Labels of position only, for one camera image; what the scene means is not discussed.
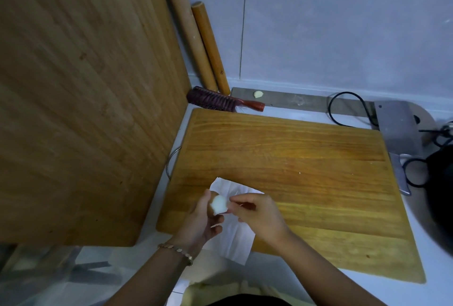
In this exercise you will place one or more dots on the wooden cutting board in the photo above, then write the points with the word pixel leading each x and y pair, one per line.
pixel 301 153

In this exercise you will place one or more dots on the person's right hand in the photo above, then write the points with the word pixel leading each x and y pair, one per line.
pixel 265 217

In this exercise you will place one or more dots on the white paper towel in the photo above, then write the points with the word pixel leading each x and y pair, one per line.
pixel 237 242

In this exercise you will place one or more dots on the short brown wooden rolling pin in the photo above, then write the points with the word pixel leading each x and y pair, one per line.
pixel 210 47

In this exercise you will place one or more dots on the white boiled egg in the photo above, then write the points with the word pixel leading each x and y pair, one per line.
pixel 218 204

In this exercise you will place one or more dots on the large upright bamboo board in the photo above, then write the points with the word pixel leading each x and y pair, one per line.
pixel 88 104

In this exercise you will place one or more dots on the person's left forearm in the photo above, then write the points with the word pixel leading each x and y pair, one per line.
pixel 152 281

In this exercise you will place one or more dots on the steel cleaver knife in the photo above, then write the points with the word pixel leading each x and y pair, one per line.
pixel 398 125

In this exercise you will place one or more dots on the person's right forearm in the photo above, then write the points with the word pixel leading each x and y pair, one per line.
pixel 325 274

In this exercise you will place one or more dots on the black pan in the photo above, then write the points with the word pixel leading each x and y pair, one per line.
pixel 442 182

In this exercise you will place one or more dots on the person's pale yellow garment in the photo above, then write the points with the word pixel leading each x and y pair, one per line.
pixel 198 293

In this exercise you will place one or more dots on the person's left hand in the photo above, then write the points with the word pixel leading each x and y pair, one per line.
pixel 198 224

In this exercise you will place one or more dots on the small pale garlic clove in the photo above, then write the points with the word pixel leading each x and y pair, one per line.
pixel 258 94

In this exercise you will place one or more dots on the long pale wooden rolling pin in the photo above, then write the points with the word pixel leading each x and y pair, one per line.
pixel 184 15

